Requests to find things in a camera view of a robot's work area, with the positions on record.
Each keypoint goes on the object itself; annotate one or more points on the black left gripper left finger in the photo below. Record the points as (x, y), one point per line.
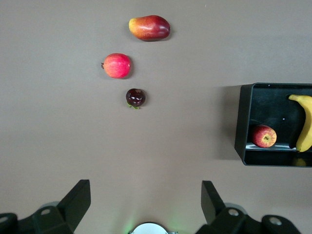
(70, 207)

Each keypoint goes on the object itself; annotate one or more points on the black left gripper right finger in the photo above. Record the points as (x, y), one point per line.
(214, 209)

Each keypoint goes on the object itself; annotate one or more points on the black plastic box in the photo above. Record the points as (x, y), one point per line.
(243, 126)

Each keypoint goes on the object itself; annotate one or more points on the red yellow apple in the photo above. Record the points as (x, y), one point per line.
(264, 137)

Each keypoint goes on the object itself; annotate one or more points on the yellow banana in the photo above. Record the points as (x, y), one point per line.
(307, 126)

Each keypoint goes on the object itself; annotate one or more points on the brown table cover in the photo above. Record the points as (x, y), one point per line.
(61, 122)

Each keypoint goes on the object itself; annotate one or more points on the dark purple mangosteen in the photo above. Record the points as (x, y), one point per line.
(135, 97)

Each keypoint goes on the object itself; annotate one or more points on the red yellow mango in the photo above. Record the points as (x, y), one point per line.
(150, 28)

